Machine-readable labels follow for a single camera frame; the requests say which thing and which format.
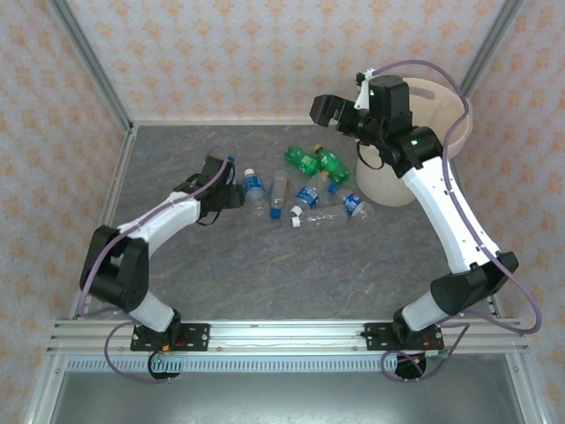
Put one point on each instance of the tall blue-label bottle white cap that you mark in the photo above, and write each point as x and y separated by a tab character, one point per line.
254	190

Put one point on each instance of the pale-blue-label bottle blue cap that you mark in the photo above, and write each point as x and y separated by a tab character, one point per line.
230	159

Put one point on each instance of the clear bottle blue cap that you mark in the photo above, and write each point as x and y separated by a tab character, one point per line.
278	190

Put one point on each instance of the green soda bottle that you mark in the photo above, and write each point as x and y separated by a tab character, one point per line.
300	160

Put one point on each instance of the short blue-label water bottle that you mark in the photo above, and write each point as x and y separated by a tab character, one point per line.
307	196

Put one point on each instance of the clear bottle white cap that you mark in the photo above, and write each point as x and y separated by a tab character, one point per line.
322	215

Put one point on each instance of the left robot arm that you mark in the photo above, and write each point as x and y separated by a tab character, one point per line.
145	223

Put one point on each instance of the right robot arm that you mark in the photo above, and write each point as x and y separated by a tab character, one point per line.
446	212

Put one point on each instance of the cream plastic bin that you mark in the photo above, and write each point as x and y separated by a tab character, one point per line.
379	185

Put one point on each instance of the green bottle yellow cap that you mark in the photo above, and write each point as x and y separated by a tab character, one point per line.
333	164

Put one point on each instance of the grey metal panel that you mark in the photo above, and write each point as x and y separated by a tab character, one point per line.
282	397

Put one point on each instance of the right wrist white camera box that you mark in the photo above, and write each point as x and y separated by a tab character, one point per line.
363	95

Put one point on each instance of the aluminium frame post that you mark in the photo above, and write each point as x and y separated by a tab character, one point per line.
527	397
90	62
40	397
491	44

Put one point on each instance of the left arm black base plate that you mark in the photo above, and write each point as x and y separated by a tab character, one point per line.
198	338

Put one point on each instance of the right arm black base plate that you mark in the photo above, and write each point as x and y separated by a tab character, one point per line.
375	338

